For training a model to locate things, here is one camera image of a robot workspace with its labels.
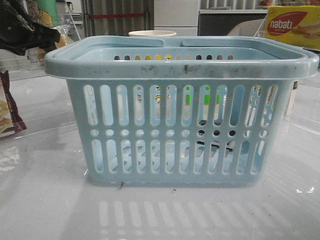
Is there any green cartoon snack bag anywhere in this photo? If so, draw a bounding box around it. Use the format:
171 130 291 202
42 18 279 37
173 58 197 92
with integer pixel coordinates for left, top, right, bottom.
25 0 60 28

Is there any clear acrylic left display shelf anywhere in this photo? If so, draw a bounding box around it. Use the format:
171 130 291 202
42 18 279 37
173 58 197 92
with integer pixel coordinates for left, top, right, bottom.
0 12 83 141

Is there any brown wafer snack bag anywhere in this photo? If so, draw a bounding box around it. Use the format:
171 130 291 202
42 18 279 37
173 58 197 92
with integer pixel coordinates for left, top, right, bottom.
0 71 27 139

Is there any plate of fruit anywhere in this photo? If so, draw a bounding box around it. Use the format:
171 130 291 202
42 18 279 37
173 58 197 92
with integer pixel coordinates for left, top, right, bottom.
258 0 274 8

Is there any light blue plastic basket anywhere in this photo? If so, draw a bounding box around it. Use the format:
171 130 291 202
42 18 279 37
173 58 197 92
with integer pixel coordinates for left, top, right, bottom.
44 35 319 187

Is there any clear acrylic display shelf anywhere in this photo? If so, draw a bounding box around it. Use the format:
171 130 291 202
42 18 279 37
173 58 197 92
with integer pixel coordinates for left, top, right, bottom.
0 12 83 141
252 18 320 136

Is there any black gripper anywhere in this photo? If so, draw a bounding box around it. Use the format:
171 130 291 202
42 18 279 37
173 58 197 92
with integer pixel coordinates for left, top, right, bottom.
0 0 61 56

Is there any yellow nabati wafer box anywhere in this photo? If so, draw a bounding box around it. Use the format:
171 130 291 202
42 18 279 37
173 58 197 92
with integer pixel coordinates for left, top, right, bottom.
263 5 320 50

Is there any packaged bread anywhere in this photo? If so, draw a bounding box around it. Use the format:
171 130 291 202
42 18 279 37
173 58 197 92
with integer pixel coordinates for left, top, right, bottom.
26 24 74 63

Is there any red barrier belt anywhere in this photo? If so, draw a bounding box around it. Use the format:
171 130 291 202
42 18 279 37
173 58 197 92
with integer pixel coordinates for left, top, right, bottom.
89 12 147 19

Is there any colourful puzzle cube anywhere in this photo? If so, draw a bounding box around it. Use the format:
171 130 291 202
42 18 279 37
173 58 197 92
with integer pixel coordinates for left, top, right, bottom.
185 85 221 106

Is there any white cabinet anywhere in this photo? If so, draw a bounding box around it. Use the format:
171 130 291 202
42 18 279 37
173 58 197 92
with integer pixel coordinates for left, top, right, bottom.
153 0 201 36

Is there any orange yellow snack box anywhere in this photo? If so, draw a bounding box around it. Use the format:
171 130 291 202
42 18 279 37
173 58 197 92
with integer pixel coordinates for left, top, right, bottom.
267 80 299 116

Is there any clear acrylic right display shelf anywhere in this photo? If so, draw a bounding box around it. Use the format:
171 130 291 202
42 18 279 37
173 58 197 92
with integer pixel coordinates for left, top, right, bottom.
252 18 320 136

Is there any black tissue pack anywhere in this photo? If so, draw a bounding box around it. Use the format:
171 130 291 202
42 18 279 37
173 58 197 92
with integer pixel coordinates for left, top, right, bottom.
196 119 235 152

